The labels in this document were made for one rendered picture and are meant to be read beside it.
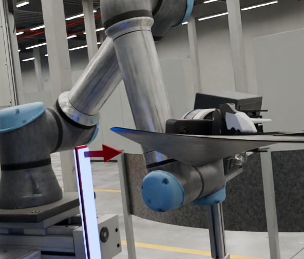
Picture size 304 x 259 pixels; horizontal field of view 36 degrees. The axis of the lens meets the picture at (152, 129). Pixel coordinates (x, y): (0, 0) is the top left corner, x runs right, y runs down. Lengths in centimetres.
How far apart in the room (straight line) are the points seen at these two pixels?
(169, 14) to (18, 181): 49
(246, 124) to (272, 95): 640
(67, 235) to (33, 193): 13
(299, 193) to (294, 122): 464
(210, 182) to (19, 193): 43
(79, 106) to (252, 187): 143
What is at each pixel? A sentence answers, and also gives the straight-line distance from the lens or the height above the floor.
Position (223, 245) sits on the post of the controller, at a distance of 116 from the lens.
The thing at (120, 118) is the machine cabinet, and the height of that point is 99.
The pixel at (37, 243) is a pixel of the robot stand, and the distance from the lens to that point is 110.
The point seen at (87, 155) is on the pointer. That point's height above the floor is 118.
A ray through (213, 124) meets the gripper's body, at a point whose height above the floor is 119.
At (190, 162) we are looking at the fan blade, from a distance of 68.
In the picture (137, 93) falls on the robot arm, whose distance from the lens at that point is 86.
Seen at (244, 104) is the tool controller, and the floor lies 121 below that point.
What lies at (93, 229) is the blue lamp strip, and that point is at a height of 108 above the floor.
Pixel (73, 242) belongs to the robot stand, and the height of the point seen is 97.
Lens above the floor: 124
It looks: 3 degrees down
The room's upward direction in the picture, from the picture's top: 6 degrees counter-clockwise
